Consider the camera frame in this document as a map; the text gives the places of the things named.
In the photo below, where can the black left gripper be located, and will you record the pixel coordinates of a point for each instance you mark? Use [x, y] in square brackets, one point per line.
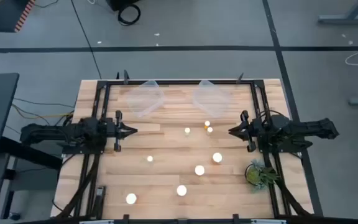
[117, 130]

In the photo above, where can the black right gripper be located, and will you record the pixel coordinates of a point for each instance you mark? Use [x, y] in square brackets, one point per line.
[252, 130]

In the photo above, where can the small clear pill bottle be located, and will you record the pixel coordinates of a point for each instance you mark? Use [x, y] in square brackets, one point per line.
[149, 158]
[209, 129]

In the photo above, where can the small orange pill bottle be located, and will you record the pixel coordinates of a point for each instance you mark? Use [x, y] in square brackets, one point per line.
[207, 123]

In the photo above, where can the small white ball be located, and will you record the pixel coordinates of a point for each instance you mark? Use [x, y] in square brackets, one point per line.
[187, 130]

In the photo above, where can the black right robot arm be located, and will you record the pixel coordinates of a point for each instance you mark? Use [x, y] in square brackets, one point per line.
[306, 127]

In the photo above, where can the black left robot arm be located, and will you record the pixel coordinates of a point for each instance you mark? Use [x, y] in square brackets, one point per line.
[51, 132]

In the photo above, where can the clear plastic bin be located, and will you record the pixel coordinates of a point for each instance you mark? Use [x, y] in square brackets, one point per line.
[145, 99]
[211, 99]

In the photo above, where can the potted green succulent plant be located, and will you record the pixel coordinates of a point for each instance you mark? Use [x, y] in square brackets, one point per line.
[255, 175]

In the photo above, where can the black stapler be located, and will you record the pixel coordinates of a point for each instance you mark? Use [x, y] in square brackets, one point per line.
[99, 196]

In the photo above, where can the black equipment box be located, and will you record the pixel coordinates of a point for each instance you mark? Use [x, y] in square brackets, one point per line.
[117, 3]

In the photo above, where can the grey table base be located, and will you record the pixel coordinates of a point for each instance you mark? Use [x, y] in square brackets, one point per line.
[346, 19]

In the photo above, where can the black aluminium table frame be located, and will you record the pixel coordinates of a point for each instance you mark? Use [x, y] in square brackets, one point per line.
[179, 82]

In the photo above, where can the black desk base frame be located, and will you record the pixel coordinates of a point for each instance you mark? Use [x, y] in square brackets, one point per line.
[30, 152]

